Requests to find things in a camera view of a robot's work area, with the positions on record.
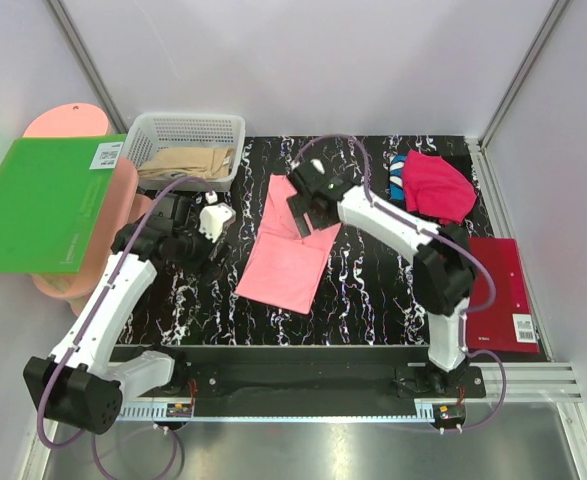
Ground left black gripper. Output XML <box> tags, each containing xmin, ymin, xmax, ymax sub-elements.
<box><xmin>173</xmin><ymin>212</ymin><xmax>233</xmax><ymax>284</ymax></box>

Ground light pink t-shirt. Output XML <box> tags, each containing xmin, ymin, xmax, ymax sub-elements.
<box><xmin>235</xmin><ymin>175</ymin><xmax>340</xmax><ymax>314</ymax></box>

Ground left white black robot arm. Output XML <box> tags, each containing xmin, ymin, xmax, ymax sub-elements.
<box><xmin>23</xmin><ymin>202</ymin><xmax>236</xmax><ymax>435</ymax></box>

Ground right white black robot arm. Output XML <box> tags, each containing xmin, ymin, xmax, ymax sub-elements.
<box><xmin>287</xmin><ymin>160</ymin><xmax>477</xmax><ymax>397</ymax></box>

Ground blue white folded t-shirt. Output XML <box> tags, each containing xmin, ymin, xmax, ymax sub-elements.
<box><xmin>389</xmin><ymin>155</ymin><xmax>407</xmax><ymax>202</ymax></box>

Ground beige folded t-shirt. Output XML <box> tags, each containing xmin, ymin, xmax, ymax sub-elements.
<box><xmin>138</xmin><ymin>147</ymin><xmax>235</xmax><ymax>180</ymax></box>

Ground white plastic basket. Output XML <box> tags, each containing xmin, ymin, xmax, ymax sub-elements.
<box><xmin>121</xmin><ymin>112</ymin><xmax>246</xmax><ymax>192</ymax></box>

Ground magenta folded t-shirt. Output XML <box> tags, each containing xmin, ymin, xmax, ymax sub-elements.
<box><xmin>402</xmin><ymin>150</ymin><xmax>477</xmax><ymax>225</ymax></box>

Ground black marble pattern mat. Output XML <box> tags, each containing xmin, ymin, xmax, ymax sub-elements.
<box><xmin>118</xmin><ymin>135</ymin><xmax>477</xmax><ymax>346</ymax></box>

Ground green cutting board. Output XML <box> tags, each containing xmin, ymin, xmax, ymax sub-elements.
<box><xmin>0</xmin><ymin>135</ymin><xmax>125</xmax><ymax>274</ymax></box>

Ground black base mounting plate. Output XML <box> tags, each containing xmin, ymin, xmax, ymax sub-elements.
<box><xmin>111</xmin><ymin>345</ymin><xmax>486</xmax><ymax>399</ymax></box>

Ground pink oval board upper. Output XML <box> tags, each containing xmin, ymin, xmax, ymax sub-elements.
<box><xmin>24</xmin><ymin>103</ymin><xmax>137</xmax><ymax>311</ymax></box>

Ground dark red folder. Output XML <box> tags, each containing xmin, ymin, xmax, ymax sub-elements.
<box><xmin>466</xmin><ymin>237</ymin><xmax>540</xmax><ymax>354</ymax></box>

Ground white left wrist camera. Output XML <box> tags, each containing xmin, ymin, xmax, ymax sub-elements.
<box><xmin>199</xmin><ymin>191</ymin><xmax>236</xmax><ymax>243</ymax></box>

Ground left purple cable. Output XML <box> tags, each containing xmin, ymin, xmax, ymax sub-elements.
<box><xmin>37</xmin><ymin>175</ymin><xmax>220</xmax><ymax>480</ymax></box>

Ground purple cable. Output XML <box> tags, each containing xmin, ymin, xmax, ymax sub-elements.
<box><xmin>37</xmin><ymin>175</ymin><xmax>220</xmax><ymax>480</ymax></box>
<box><xmin>290</xmin><ymin>133</ymin><xmax>509</xmax><ymax>433</ymax></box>

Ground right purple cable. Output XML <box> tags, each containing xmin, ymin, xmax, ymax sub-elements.
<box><xmin>290</xmin><ymin>133</ymin><xmax>509</xmax><ymax>433</ymax></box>

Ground aluminium frame rail front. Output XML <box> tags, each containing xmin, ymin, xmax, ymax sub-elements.
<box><xmin>37</xmin><ymin>362</ymin><xmax>584</xmax><ymax>401</ymax></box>

